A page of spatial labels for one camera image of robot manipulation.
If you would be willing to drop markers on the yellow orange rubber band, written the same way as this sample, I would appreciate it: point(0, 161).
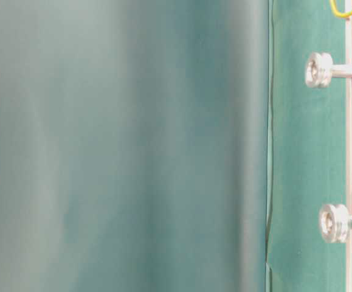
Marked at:
point(337, 13)

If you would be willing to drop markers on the upper metal pulley shaft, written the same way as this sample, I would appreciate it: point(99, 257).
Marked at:
point(320, 69)

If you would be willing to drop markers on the metal pulley shaft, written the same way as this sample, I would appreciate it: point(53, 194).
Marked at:
point(320, 69)
point(335, 223)

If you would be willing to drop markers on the lower metal pulley shaft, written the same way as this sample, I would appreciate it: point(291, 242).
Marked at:
point(335, 223)

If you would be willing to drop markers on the green table cloth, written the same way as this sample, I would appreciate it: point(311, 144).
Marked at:
point(168, 146)

